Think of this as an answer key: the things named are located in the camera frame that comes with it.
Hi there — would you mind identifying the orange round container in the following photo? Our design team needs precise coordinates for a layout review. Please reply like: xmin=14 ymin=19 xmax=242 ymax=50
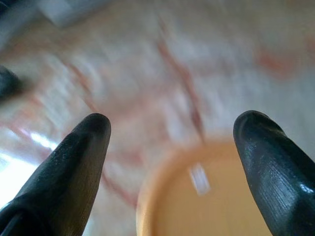
xmin=136 ymin=141 xmax=271 ymax=236

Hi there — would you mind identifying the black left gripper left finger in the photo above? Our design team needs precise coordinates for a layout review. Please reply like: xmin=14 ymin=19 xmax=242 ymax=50
xmin=0 ymin=113 xmax=112 ymax=236

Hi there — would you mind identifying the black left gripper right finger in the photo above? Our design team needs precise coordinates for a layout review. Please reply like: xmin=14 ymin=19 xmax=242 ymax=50
xmin=233 ymin=110 xmax=315 ymax=236

